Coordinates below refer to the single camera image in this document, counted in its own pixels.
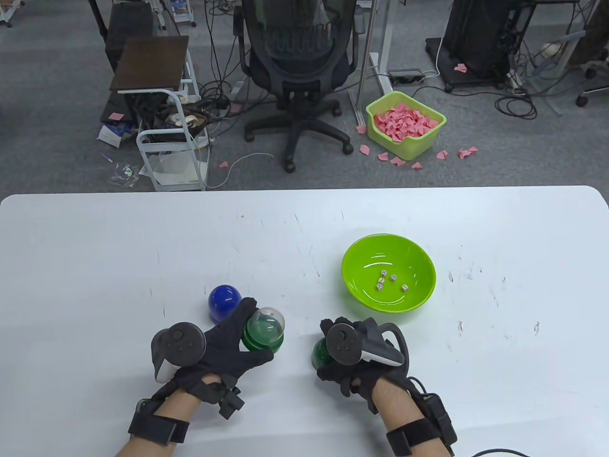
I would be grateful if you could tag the person's right hand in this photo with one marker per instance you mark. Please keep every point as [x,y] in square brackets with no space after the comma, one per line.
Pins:
[371,376]

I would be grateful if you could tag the white metal utility cart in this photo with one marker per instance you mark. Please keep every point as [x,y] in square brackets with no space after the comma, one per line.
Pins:
[164,146]

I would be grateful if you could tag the black mesh office chair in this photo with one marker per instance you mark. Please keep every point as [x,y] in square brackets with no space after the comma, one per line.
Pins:
[297,62]

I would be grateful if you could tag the person's left forearm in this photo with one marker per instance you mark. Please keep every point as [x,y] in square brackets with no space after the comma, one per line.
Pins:
[183,404]

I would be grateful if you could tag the purple pen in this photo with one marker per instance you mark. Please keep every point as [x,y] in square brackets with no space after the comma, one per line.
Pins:
[107,158]

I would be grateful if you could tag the white power strip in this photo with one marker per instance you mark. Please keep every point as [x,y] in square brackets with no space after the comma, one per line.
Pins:
[515,78]

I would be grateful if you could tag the black round VR controller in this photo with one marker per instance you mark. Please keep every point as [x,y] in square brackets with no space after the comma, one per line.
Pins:
[343,343]
[183,343]

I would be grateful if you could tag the green dome dice cup cover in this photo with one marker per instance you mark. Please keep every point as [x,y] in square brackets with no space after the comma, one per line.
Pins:
[319,354]

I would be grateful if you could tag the grey chair base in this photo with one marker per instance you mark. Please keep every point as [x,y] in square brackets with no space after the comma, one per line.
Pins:
[581,100]

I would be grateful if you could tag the grey power box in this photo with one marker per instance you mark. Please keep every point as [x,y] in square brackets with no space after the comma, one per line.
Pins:
[405,76]

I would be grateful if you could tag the green dice cup base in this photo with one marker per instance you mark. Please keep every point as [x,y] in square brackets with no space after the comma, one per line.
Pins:
[266,346]

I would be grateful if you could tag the brown top side table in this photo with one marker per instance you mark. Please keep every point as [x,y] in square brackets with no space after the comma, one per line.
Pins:
[147,62]

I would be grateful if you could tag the blue dome dice cup cover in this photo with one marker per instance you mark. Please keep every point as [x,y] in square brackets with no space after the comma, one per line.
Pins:
[223,302]

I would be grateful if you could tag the white desk frame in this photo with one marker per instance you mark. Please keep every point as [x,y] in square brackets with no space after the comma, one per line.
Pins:
[383,28]

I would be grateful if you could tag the scattered pink paper scraps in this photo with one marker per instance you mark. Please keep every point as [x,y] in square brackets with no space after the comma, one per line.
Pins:
[365,150]

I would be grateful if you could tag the clear plastic dome cover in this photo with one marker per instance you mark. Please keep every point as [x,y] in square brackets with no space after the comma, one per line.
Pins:
[269,323]

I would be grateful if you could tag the person's left hand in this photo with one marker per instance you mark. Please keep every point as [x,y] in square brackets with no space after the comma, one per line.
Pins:
[223,342]

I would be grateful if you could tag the white blue cardboard box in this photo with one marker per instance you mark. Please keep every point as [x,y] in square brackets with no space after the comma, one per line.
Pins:
[112,135]

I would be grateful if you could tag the black wheeled platform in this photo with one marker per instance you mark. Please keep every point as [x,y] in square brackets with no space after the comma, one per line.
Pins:
[435,57]

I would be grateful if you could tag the person's right forearm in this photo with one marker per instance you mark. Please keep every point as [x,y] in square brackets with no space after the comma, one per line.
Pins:
[395,404]

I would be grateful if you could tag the white wheeled rack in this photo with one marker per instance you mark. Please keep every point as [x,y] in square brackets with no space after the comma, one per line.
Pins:
[7,14]
[183,12]

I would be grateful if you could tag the light green plastic bin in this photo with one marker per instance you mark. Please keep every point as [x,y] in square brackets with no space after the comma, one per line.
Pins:
[418,143]

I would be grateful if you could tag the dark side table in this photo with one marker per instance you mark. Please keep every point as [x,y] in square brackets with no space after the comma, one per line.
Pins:
[128,28]

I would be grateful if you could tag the lime green plastic bowl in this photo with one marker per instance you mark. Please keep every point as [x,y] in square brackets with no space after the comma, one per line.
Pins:
[409,257]

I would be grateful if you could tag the black computer tower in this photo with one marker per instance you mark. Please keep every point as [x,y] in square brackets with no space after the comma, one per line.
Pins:
[476,38]

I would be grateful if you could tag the pile of pink papers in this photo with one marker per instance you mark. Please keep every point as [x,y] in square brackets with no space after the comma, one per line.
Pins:
[404,121]

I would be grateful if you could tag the clear plastic bag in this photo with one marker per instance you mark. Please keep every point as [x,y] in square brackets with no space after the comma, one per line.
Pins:
[123,173]

